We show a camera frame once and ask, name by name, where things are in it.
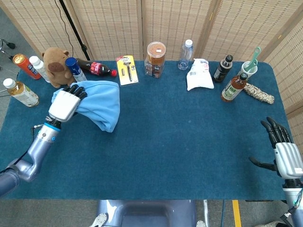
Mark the clear box of brown items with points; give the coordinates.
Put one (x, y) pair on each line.
(154, 69)

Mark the white cup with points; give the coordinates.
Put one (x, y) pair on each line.
(246, 71)

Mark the teal table mat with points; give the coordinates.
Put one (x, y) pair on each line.
(165, 146)

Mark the white powder bag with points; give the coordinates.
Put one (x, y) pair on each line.
(200, 75)

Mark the blue cloth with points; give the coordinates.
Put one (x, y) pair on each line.
(101, 104)

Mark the blue-grey robot torso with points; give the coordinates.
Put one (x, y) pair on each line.
(146, 212)

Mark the black chair wheel base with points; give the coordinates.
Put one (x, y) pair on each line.
(9, 44)

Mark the orange drink can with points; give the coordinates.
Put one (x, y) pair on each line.
(26, 66)

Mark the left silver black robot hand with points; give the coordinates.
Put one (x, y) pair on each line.
(62, 105)

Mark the clear empty water bottle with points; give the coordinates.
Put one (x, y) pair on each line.
(185, 56)

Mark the Coca-Cola bottle red cap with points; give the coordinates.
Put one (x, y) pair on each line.
(95, 67)

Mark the amber tea bottle green label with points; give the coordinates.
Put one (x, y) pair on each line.
(233, 88)

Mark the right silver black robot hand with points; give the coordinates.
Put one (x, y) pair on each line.
(287, 158)

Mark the yellow razor blister pack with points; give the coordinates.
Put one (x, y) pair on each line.
(127, 71)

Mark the clear jar of rubber bands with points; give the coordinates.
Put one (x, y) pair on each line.
(156, 53)

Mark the grey metal table leg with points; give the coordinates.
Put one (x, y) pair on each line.
(205, 210)

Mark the pale tea bottle white cap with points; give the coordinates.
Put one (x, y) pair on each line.
(22, 93)

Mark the white sneaker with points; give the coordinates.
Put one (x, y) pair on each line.
(272, 224)

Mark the dark drink bottle black label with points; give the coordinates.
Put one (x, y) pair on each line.
(222, 69)

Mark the black tripod pole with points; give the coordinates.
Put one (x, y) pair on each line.
(75, 30)

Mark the brown capybara plush toy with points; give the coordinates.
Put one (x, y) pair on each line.
(56, 68)

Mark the blue-capped white spray can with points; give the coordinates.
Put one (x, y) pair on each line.
(75, 69)

